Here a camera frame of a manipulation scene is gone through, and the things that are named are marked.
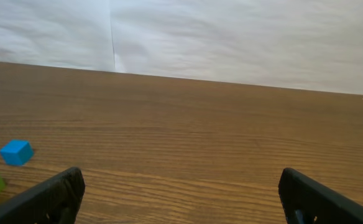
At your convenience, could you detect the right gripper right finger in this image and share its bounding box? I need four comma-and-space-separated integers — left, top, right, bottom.
278, 167, 363, 224

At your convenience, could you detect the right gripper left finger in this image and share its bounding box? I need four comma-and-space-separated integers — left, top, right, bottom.
0, 166, 86, 224

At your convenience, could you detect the blue cube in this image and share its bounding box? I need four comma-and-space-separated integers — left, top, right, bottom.
0, 139, 35, 167

